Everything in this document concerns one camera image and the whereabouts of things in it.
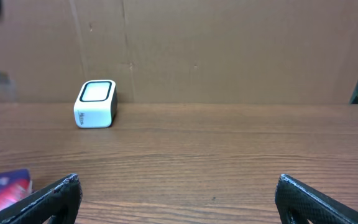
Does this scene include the white barcode scanner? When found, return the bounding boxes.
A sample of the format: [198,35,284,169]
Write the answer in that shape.
[73,80,117,129]

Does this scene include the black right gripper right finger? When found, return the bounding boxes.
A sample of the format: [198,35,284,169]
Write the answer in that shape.
[275,174,358,224]

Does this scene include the red purple pad package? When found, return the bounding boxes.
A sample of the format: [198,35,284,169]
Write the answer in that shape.
[0,169,32,211]

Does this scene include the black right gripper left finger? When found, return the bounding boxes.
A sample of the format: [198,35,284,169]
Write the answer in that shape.
[0,173,82,224]

